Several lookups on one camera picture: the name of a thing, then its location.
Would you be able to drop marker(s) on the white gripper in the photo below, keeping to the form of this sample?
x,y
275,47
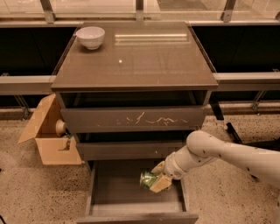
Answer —
x,y
170,167

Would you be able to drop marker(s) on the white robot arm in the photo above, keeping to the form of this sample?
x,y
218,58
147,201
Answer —
x,y
201,148

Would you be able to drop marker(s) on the grey middle drawer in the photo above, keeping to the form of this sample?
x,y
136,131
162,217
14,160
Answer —
x,y
128,150

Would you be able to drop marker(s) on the grey top drawer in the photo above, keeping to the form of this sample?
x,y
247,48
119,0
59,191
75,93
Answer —
x,y
86,120

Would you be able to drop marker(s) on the white ceramic bowl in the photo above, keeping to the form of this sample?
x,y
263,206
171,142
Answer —
x,y
91,37

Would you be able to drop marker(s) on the grey drawer cabinet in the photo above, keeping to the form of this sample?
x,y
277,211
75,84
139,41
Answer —
x,y
139,65

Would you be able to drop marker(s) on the grey drawer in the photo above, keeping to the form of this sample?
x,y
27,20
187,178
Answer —
x,y
86,120
128,150
116,197

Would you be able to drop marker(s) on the grey bottom drawer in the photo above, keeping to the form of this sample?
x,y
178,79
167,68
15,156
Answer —
x,y
116,197

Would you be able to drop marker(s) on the round beige object in box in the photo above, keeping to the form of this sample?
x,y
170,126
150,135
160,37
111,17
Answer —
x,y
60,128

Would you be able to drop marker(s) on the open cardboard box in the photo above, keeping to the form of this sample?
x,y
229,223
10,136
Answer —
x,y
52,149

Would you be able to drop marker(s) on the green drink can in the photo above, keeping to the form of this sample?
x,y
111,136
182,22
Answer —
x,y
147,179

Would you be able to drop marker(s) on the black metal stand leg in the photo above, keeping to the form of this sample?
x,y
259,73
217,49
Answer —
x,y
231,131

